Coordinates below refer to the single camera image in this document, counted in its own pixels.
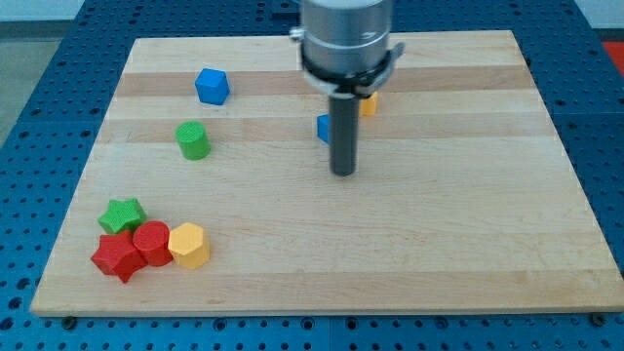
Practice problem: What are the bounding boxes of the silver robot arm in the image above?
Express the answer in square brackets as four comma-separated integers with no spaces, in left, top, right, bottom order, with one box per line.
[290,0,404,98]

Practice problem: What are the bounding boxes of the blue triangle block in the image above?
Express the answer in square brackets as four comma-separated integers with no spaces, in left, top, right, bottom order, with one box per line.
[317,114,330,144]

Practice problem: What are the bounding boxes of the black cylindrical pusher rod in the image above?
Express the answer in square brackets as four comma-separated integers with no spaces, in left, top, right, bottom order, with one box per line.
[329,97,360,176]

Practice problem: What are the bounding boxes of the yellow block behind rod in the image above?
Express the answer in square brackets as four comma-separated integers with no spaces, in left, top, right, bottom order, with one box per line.
[359,92,378,117]

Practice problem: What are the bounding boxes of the wooden board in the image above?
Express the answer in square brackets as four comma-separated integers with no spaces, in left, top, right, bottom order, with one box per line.
[31,30,623,317]

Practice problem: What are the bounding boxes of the green cylinder block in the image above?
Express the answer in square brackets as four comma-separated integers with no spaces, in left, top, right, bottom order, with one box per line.
[175,121,212,160]

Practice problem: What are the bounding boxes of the blue cube block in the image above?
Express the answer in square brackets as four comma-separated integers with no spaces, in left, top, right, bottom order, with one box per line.
[195,68,230,105]

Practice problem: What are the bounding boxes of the yellow hexagon block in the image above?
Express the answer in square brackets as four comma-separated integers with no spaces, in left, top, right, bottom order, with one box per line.
[168,222,211,269]

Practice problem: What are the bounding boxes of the red cylinder block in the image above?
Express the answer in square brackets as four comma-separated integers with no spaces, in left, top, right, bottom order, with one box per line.
[133,220,173,267]

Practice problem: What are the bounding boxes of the green star block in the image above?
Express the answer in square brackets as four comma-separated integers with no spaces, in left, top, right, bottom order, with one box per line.
[97,198,147,234]

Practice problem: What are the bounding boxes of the red star block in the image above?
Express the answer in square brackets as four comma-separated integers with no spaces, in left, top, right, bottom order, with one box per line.
[91,230,147,284]

